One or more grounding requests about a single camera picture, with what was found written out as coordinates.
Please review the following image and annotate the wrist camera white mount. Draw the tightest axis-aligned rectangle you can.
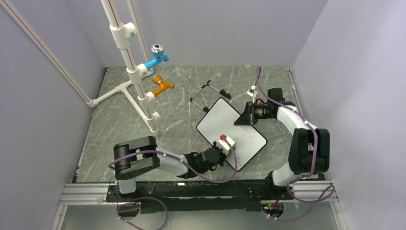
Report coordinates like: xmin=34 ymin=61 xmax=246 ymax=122
xmin=216 ymin=134 xmax=236 ymax=156
xmin=246 ymin=85 xmax=257 ymax=104

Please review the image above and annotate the aluminium extrusion frame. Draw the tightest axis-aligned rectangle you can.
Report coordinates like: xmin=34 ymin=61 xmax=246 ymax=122
xmin=52 ymin=180 xmax=333 ymax=230

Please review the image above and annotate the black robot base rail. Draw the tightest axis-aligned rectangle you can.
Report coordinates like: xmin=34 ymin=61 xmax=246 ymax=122
xmin=106 ymin=178 xmax=293 ymax=214

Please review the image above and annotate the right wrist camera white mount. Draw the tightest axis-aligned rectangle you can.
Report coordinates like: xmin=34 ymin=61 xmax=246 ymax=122
xmin=246 ymin=85 xmax=257 ymax=104

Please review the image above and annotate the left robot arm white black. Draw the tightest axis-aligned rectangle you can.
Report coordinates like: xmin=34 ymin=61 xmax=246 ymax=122
xmin=109 ymin=136 xmax=235 ymax=201

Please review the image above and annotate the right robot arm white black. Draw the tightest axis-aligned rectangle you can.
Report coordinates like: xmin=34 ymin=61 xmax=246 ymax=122
xmin=234 ymin=88 xmax=330 ymax=199

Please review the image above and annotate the orange faucet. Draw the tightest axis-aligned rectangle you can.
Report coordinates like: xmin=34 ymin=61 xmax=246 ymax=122
xmin=152 ymin=75 xmax=175 ymax=97

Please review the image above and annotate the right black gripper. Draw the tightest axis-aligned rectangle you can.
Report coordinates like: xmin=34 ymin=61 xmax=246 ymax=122
xmin=234 ymin=102 xmax=273 ymax=126

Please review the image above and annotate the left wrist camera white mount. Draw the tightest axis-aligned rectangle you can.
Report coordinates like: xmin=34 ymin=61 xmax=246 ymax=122
xmin=216 ymin=134 xmax=236 ymax=156

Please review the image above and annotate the blue faucet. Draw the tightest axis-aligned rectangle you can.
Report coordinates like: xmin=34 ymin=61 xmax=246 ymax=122
xmin=144 ymin=43 xmax=169 ymax=70

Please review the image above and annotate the white PVC pipe frame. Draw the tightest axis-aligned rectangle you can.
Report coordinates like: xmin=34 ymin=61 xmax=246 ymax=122
xmin=88 ymin=0 xmax=160 ymax=136

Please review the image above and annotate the black wire whiteboard stand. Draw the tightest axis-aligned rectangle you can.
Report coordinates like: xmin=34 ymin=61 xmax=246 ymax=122
xmin=189 ymin=74 xmax=232 ymax=113

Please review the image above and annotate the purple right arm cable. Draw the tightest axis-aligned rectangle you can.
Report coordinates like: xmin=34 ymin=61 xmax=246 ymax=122
xmin=255 ymin=67 xmax=336 ymax=222

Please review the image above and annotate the small black-framed whiteboard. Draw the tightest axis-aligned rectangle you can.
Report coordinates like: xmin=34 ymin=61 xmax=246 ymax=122
xmin=196 ymin=98 xmax=268 ymax=171

